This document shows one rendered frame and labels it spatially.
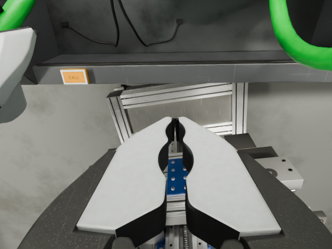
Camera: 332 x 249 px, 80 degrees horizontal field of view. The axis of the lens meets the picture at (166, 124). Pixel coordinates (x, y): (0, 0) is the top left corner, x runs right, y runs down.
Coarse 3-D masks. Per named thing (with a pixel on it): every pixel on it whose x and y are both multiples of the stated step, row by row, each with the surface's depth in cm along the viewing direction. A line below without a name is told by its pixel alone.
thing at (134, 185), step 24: (168, 120) 12; (144, 144) 10; (168, 144) 12; (120, 168) 8; (144, 168) 8; (96, 192) 7; (120, 192) 7; (144, 192) 7; (96, 216) 6; (120, 216) 6; (144, 216) 7; (144, 240) 7
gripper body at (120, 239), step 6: (114, 240) 6; (120, 240) 6; (126, 240) 6; (228, 240) 6; (234, 240) 6; (114, 246) 6; (120, 246) 6; (126, 246) 6; (132, 246) 6; (222, 246) 6; (228, 246) 6; (234, 246) 6; (240, 246) 6
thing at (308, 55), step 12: (276, 0) 18; (276, 12) 18; (276, 24) 18; (288, 24) 17; (276, 36) 18; (288, 36) 16; (288, 48) 16; (300, 48) 14; (312, 48) 13; (324, 48) 13; (300, 60) 14; (312, 60) 13; (324, 60) 12
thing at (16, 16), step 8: (8, 0) 14; (16, 0) 14; (24, 0) 14; (32, 0) 15; (8, 8) 14; (16, 8) 14; (24, 8) 14; (32, 8) 15; (0, 16) 14; (8, 16) 14; (16, 16) 14; (24, 16) 15; (0, 24) 13; (8, 24) 14; (16, 24) 14
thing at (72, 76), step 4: (84, 68) 41; (64, 72) 40; (68, 72) 40; (72, 72) 40; (76, 72) 40; (80, 72) 40; (64, 76) 40; (68, 76) 40; (72, 76) 40; (76, 76) 40; (80, 76) 40; (68, 80) 41; (72, 80) 41; (76, 80) 41; (80, 80) 41; (84, 80) 41; (88, 80) 42
